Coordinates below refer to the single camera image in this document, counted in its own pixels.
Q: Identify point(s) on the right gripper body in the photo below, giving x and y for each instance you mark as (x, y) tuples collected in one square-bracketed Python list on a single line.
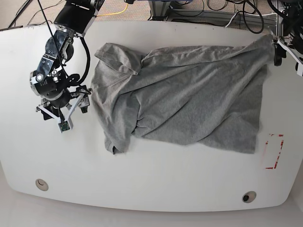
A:
[(54, 101)]

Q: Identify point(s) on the red tape rectangle marking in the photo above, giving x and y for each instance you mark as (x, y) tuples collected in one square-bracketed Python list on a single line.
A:
[(272, 151)]

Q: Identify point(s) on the grey t-shirt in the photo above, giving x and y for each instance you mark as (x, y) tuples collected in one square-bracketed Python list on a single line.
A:
[(183, 95)]

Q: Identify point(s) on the right table cable grommet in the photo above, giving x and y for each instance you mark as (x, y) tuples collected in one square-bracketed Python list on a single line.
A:
[(249, 197)]

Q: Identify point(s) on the left table cable grommet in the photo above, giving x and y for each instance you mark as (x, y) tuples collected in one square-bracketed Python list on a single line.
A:
[(41, 185)]

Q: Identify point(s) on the table cable grommet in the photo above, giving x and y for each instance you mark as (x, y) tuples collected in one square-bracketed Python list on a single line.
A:
[(249, 197), (41, 185)]

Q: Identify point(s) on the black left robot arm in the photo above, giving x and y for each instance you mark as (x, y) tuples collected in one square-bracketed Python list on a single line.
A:
[(289, 31)]

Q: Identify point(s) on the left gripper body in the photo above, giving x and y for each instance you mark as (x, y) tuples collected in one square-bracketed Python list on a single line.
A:
[(292, 46)]

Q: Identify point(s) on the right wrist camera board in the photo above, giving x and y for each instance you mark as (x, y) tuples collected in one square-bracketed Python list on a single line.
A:
[(65, 126)]

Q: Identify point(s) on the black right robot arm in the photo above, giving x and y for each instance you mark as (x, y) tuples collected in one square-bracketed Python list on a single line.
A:
[(50, 80)]

